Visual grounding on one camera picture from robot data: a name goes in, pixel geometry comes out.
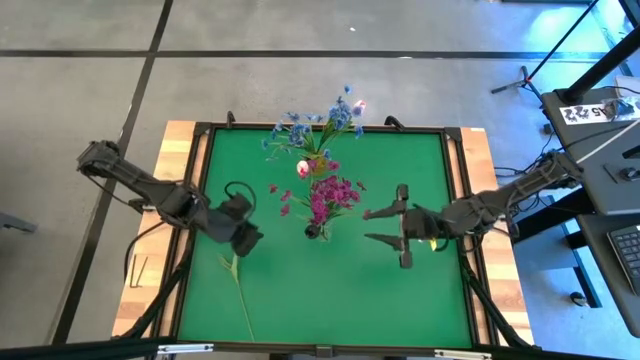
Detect black keyboard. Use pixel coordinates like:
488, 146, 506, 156
606, 223, 640, 296

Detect green table mat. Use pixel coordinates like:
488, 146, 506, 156
177, 128, 474, 349

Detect black horizontal beam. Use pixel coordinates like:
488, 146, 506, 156
0, 337, 640, 360

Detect dark desk with keyboard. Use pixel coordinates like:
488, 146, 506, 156
577, 212, 640, 339

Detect black table frame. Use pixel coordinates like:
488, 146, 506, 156
167, 121, 484, 354

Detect clear glass vase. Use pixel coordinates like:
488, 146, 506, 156
313, 214, 335, 244

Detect blue artificial flower bunch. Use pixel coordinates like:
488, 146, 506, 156
260, 112, 329, 161
319, 84, 366, 161

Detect aluminium bracket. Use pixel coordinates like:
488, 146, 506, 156
157, 342, 215, 356
433, 348, 494, 360

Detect white cable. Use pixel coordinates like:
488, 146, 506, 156
574, 117, 640, 169

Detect white printed label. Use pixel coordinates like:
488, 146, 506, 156
558, 103, 616, 126

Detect grey furniture foot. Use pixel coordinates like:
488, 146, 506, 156
0, 212, 39, 234

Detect black tripod stand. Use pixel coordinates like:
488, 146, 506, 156
490, 0, 601, 109

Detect magenta artificial flower bunch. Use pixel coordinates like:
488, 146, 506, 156
307, 159, 369, 226
268, 174, 351, 229

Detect thick black pole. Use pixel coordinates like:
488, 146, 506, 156
564, 24, 640, 104

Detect thin metal hex keys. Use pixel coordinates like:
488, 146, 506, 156
128, 253, 149, 290

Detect black desk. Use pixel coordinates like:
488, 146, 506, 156
541, 87, 640, 216

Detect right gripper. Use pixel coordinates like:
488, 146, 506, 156
363, 183, 445, 270

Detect yellow glass vase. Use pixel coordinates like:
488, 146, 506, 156
312, 152, 335, 180

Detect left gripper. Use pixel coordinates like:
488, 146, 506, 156
204, 194, 265, 259

